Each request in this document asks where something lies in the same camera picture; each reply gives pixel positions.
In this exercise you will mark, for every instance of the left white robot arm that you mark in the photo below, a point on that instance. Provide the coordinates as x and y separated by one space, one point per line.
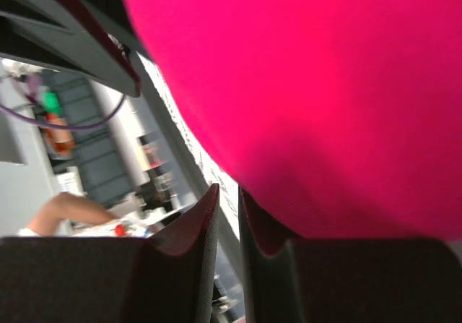
89 37

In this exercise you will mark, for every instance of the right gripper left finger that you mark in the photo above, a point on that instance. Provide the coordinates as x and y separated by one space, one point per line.
167 277

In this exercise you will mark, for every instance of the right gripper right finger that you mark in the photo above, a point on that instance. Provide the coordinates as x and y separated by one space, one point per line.
288 278

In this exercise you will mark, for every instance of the floral patterned table mat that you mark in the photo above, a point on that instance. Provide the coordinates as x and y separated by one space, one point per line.
209 169

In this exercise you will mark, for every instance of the bright red t-shirt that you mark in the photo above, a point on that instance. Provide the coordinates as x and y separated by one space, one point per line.
341 118

